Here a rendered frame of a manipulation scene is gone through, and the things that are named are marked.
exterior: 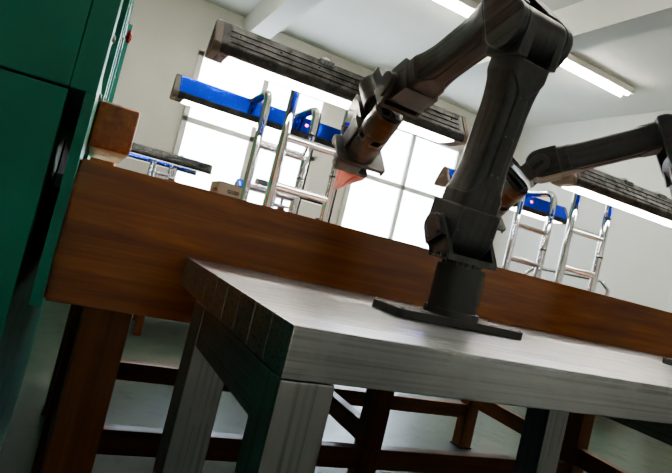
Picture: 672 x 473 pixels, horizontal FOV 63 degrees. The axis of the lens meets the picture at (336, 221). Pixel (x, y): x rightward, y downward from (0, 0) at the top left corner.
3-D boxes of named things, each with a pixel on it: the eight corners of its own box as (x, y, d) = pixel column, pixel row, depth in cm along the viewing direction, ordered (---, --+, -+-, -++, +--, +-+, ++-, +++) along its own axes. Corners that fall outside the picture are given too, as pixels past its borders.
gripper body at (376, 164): (329, 139, 103) (348, 111, 98) (376, 155, 107) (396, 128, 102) (332, 164, 98) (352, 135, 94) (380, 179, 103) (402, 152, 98)
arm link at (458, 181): (418, 242, 74) (502, 4, 70) (455, 252, 77) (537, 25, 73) (446, 255, 68) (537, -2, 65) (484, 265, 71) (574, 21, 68)
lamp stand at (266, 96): (291, 256, 157) (328, 107, 159) (224, 241, 149) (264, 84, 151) (271, 249, 174) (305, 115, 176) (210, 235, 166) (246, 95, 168)
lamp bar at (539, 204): (569, 225, 219) (573, 207, 220) (445, 184, 194) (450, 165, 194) (554, 224, 226) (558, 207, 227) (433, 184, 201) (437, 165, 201)
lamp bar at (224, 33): (468, 144, 128) (475, 115, 129) (211, 48, 103) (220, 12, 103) (448, 147, 136) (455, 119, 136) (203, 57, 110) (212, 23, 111)
